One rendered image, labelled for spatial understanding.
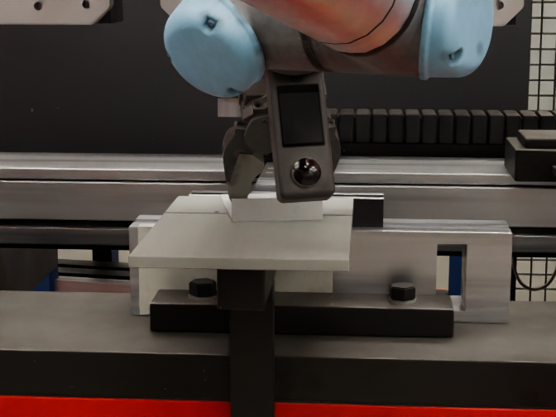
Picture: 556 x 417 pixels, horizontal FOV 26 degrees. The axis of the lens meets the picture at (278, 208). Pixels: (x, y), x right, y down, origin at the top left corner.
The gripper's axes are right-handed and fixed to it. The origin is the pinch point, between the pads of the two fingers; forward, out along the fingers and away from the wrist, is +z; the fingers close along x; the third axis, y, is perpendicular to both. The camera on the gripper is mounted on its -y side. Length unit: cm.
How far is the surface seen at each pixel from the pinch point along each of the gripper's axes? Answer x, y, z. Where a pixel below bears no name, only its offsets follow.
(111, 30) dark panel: 15, 59, 32
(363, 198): -10.1, 5.4, 6.0
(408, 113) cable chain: -24, 36, 27
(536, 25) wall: -163, 298, 253
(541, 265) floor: -159, 213, 310
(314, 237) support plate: -2.4, -7.7, -5.1
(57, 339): 20.8, -5.6, 13.0
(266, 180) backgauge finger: -1.3, 12.3, 11.0
